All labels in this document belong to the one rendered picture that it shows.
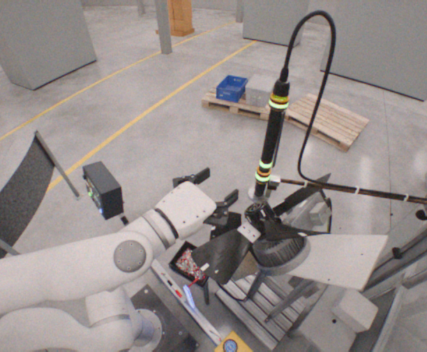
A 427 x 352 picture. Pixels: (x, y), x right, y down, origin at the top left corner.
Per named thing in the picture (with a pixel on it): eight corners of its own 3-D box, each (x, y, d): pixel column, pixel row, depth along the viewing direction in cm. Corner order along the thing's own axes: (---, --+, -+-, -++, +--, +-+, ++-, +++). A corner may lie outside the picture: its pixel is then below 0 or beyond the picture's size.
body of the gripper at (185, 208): (151, 221, 50) (190, 193, 55) (179, 252, 44) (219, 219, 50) (144, 200, 44) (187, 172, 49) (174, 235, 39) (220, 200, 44)
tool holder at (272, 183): (274, 189, 78) (280, 170, 71) (273, 206, 73) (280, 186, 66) (248, 186, 79) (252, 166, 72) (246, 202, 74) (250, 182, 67)
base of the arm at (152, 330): (142, 366, 78) (128, 367, 65) (110, 336, 85) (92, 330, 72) (170, 326, 89) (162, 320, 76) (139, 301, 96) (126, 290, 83)
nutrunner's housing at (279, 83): (262, 195, 79) (294, 66, 45) (261, 204, 76) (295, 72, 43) (252, 194, 80) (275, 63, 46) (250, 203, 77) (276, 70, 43)
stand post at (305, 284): (276, 312, 173) (336, 260, 88) (269, 320, 169) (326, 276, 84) (272, 308, 175) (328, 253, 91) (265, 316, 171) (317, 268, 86)
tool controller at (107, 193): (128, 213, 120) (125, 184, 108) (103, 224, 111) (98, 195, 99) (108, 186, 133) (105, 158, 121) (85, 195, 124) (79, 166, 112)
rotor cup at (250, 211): (287, 217, 101) (273, 193, 99) (275, 237, 90) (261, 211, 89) (262, 223, 111) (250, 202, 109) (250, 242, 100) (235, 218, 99)
